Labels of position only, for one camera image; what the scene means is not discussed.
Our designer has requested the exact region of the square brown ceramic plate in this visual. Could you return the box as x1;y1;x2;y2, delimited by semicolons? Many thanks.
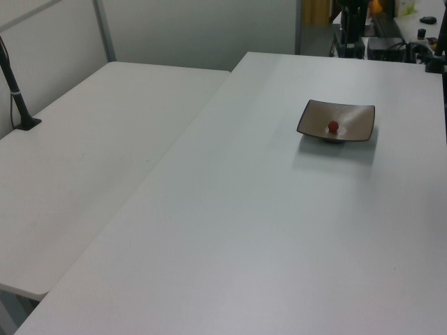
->
295;99;376;146

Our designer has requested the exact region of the white folding table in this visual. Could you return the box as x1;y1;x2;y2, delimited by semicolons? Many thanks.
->
0;61;232;302

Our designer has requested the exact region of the tan wooden cabinet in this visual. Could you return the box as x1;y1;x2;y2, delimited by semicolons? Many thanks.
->
300;0;331;26

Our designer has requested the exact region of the black equipment stand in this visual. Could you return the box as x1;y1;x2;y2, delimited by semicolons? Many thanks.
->
329;0;368;59

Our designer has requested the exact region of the black controller box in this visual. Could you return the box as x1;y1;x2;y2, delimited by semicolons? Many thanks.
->
366;36;409;63

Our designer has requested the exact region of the black keyboard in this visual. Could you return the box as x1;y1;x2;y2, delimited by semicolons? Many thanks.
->
371;13;403;38

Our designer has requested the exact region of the green and white box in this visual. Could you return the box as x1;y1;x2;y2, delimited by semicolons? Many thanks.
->
394;0;417;18

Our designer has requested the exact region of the grey metal partition post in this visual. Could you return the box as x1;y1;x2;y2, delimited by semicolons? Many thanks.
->
294;0;303;55
92;0;117;63

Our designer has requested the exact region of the black camera pole with base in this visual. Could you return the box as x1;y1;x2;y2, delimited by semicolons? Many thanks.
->
0;33;43;132

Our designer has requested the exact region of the black camera clamp with pole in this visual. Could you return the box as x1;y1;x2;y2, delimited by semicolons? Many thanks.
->
423;0;447;75

